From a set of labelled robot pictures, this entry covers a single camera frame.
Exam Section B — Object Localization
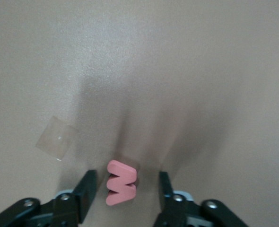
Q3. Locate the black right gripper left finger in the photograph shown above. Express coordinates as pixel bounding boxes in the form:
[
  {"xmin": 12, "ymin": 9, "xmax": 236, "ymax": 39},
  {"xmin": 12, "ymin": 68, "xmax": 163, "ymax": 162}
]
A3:
[{"xmin": 0, "ymin": 169, "xmax": 98, "ymax": 227}]

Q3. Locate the clear tape patch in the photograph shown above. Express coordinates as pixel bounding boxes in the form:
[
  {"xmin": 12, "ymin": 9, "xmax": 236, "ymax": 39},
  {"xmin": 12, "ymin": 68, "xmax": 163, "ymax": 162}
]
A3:
[{"xmin": 35, "ymin": 115, "xmax": 80, "ymax": 162}]

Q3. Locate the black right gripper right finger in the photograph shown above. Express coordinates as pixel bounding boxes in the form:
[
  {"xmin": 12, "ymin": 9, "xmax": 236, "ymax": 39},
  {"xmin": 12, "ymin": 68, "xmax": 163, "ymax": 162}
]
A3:
[{"xmin": 153, "ymin": 171, "xmax": 249, "ymax": 227}]

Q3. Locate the pink letter w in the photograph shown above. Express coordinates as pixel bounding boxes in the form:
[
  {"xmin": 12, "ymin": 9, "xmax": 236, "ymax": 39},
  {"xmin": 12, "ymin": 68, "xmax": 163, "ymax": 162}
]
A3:
[{"xmin": 105, "ymin": 159, "xmax": 137, "ymax": 206}]

